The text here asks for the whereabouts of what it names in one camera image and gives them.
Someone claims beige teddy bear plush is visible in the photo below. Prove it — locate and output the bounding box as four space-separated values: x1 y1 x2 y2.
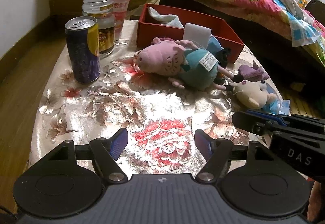
232 80 277 110

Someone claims purple fuzzy cloth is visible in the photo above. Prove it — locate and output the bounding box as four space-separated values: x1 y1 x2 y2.
238 62 269 82

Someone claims pink pig plush toy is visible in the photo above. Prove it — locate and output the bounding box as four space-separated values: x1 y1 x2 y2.
135 37 244 91

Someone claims white foam sponge block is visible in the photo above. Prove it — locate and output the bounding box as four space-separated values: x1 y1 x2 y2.
182 23 211 49

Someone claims pink knitted sock ball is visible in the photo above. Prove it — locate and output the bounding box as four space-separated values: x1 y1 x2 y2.
159 37 175 42

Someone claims light blue towel cloth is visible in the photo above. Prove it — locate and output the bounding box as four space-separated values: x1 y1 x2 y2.
147 7 184 29

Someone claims blue disposable face mask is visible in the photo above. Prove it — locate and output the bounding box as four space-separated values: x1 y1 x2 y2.
262 83 291 115

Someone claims striped knitted sock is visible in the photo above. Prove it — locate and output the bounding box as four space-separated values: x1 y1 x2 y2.
215 48 231 85

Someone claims floral tablecloth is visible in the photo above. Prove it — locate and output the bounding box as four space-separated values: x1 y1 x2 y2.
27 19 284 176

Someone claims pink floral quilt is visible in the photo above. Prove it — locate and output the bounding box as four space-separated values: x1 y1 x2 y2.
194 0 324 65

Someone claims yellow blue drink can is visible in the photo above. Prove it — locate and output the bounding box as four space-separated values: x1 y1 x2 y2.
65 16 100 84

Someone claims red cardboard box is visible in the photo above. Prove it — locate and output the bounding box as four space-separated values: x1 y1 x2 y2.
137 4 244 63

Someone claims clear glass jar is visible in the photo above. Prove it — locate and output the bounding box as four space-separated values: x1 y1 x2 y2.
83 0 115 58

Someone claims pink milk tea cup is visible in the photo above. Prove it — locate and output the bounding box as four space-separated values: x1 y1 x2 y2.
113 0 130 41

